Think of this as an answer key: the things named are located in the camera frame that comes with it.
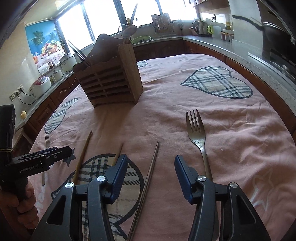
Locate brown wooden utensil holder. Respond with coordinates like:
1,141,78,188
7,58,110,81
73,34,143,107

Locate white tall cooker pot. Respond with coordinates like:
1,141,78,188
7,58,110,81
60,53,77,72

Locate stainless electric kettle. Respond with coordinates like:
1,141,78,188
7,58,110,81
193,20,210,37

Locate person's left hand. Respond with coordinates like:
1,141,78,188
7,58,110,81
1,181,39,230

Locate dark chopsticks in holder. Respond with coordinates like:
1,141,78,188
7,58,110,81
68,41,91,67

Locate pink heart-patterned tablecloth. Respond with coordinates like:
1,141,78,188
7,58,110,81
30,54,295,240

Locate dark chopstick on cloth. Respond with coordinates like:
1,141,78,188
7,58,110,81
126,141,160,241

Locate gas stove top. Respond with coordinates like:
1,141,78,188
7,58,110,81
248,49,295,83

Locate green handled white pitcher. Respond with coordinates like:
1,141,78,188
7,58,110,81
207,25,222,39

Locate small steel fork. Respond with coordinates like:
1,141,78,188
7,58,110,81
41,133,51,187

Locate green vegetable colander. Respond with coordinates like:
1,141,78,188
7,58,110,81
132,35,152,44

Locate wooden spoon in holder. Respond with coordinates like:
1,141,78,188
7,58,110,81
121,25,137,44

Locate brown wooden chopstick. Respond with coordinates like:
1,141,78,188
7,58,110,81
73,131,93,185

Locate large steel fork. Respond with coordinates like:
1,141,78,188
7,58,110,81
186,109,213,181

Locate white red rice cooker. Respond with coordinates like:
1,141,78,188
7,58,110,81
29,76,51,99

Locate small white crock pot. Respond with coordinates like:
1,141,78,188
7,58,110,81
52,70,63,83

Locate wooden dish rack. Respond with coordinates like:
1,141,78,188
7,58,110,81
151,13,173,34

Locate thin chopstick on cloth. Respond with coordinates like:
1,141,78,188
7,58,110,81
112,143,123,166

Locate tropical beach poster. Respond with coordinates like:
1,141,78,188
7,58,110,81
25,21,65,69

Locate black wok with lid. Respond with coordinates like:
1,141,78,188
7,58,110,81
232,15,295,63

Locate light wooden chopstick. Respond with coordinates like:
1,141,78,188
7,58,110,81
129,4,138,26

